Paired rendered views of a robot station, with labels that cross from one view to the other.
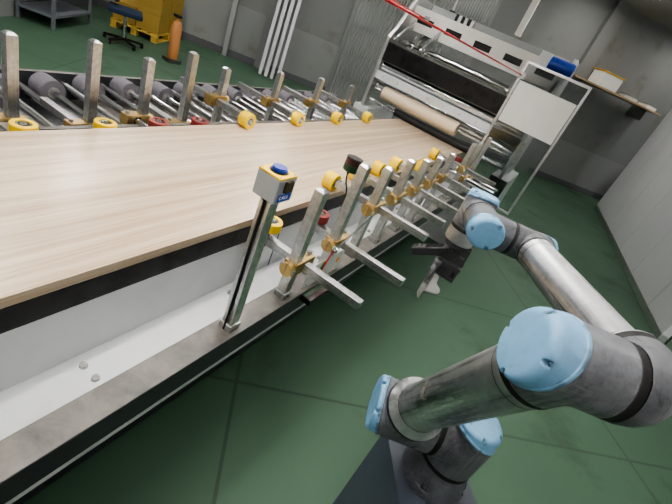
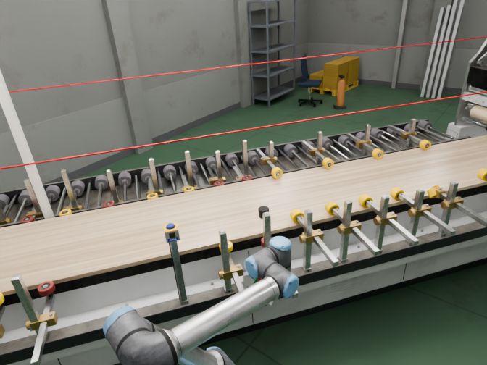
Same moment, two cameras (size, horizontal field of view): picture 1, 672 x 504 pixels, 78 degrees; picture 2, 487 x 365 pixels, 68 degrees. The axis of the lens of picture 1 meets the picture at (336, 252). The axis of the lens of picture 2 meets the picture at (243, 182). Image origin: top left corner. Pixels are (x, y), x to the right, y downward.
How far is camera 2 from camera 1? 145 cm
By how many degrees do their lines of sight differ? 48
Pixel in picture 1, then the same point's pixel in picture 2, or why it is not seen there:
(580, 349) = (109, 324)
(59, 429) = (94, 325)
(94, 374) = not seen: hidden behind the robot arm
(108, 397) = not seen: hidden behind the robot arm
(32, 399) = (104, 313)
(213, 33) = (384, 74)
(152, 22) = (332, 82)
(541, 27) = not seen: outside the picture
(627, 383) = (114, 342)
